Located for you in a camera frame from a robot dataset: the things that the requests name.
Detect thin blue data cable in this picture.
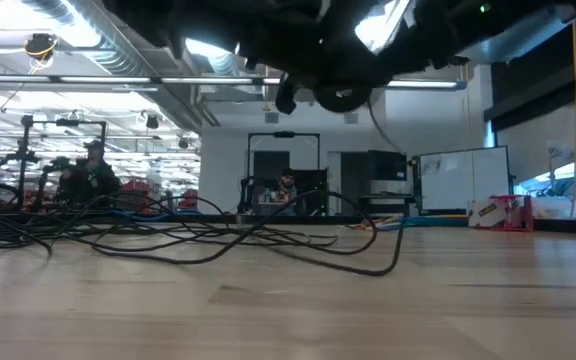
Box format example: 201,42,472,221
107,208,203,223

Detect hanging yellow cord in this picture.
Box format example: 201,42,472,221
569,19,576,220

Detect white whiteboard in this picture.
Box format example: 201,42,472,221
419,145,512,211

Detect long black cord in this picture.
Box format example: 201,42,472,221
0,188,407,278

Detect silver ventilation duct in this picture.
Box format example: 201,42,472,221
20,0,222,129

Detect black equipment cart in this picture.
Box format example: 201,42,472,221
357,148,418,216

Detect long ceiling light bar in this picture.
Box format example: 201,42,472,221
0,73,468,92

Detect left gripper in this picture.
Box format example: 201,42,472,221
177,0,329,116

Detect red storage bins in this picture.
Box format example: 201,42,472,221
180,188,200,209
120,178,153,211

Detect ceiling cord reel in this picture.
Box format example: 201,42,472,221
22,32,60,64

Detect red tape dispenser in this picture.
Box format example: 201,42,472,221
467,194,535,232

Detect red cable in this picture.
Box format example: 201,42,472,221
350,217,387,231

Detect black gantry frame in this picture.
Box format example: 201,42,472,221
15,113,109,209
245,130,322,216

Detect black plastic spool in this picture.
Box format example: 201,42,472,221
314,79,373,114

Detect colourful cable bundle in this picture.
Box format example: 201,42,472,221
377,213,469,226

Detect person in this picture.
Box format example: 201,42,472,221
266,168,303,216
56,139,123,207

